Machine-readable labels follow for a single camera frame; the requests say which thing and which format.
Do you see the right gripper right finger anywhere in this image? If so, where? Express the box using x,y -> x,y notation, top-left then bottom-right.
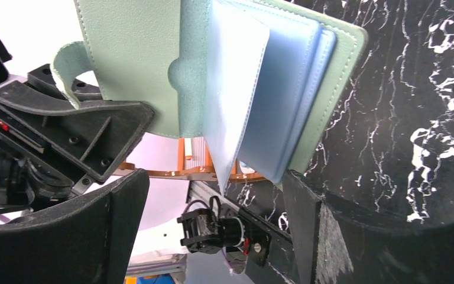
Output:
281,170 -> 454,283

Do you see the orange acrylic file rack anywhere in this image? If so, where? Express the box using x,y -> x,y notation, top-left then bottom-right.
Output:
117,137 -> 267,184

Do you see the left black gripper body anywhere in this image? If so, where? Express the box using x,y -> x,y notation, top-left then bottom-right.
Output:
0,122 -> 74,216

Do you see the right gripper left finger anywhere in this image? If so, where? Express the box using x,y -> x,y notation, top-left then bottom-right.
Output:
0,170 -> 150,283

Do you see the mint green card holder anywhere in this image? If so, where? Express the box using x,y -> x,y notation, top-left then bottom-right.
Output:
50,1 -> 368,189

